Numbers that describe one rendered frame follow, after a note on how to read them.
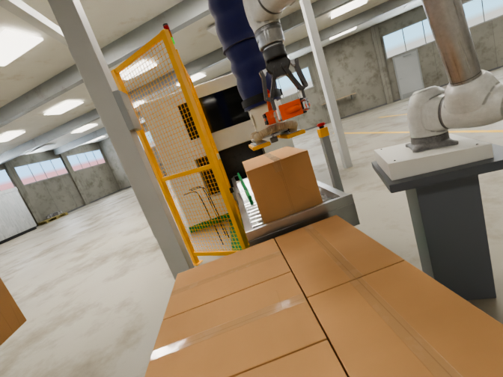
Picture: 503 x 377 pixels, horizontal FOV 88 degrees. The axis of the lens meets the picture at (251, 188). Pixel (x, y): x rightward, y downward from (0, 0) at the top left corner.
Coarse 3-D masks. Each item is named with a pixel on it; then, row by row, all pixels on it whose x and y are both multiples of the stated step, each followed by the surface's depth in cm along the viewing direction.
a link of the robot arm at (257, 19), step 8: (248, 0) 80; (256, 0) 77; (248, 8) 82; (256, 8) 78; (264, 8) 77; (248, 16) 83; (256, 16) 80; (264, 16) 79; (272, 16) 80; (280, 16) 82; (256, 24) 82; (264, 24) 81
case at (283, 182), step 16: (256, 160) 195; (272, 160) 167; (288, 160) 160; (304, 160) 161; (256, 176) 161; (272, 176) 161; (288, 176) 162; (304, 176) 163; (256, 192) 163; (272, 192) 164; (288, 192) 164; (304, 192) 165; (272, 208) 166; (288, 208) 166; (304, 208) 167
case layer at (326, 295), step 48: (288, 240) 145; (336, 240) 128; (192, 288) 130; (240, 288) 116; (288, 288) 105; (336, 288) 95; (384, 288) 88; (432, 288) 81; (192, 336) 97; (240, 336) 89; (288, 336) 82; (336, 336) 76; (384, 336) 71; (432, 336) 67; (480, 336) 63
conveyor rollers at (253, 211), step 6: (246, 180) 358; (240, 186) 331; (246, 186) 322; (252, 192) 279; (246, 198) 262; (252, 198) 254; (324, 198) 193; (330, 198) 185; (246, 204) 243; (252, 204) 235; (252, 210) 218; (258, 210) 217; (252, 216) 208; (258, 216) 200; (252, 222) 191; (258, 222) 190
